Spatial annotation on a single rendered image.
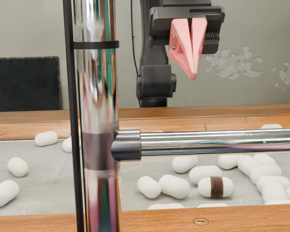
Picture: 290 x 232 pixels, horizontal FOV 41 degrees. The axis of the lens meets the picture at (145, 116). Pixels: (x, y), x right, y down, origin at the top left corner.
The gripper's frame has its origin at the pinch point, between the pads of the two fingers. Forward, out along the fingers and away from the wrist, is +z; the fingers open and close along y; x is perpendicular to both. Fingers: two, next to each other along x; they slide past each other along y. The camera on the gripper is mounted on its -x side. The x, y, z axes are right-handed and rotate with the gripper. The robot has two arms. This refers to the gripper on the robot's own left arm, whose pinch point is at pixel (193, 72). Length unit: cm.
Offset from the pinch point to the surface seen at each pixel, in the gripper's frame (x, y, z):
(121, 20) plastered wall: 123, -10, -157
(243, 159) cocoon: 2.3, 4.7, 11.7
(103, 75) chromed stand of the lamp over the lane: -20.9, -9.9, 19.2
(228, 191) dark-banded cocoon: -1.5, 1.1, 17.5
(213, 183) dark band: -1.9, -0.3, 16.7
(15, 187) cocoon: -0.7, -20.1, 15.7
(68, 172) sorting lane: 5.4, -15.9, 10.9
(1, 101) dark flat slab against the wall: 155, -86, -122
